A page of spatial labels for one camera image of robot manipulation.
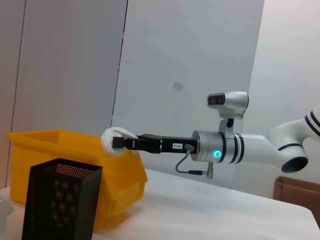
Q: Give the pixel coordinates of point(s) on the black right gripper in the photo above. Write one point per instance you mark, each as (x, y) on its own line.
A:
(155, 145)

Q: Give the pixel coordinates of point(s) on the white paper ball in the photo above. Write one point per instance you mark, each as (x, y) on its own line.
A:
(108, 140)

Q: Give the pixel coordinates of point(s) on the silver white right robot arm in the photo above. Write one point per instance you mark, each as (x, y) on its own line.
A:
(255, 150)

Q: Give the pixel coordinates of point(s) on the black mesh pen holder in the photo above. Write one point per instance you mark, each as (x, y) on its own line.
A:
(60, 200)

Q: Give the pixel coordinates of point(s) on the pale green glass fruit bowl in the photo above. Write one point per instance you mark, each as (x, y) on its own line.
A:
(5, 210)

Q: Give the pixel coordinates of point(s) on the yellow plastic bin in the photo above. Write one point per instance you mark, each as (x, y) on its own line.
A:
(32, 150)

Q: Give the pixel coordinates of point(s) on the brown cardboard box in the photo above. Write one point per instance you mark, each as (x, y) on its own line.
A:
(297, 192)

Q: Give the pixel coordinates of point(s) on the small grey wall sticker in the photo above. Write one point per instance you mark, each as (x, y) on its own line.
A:
(178, 85)

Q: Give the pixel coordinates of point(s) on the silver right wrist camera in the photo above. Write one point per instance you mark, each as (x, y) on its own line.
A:
(232, 102)

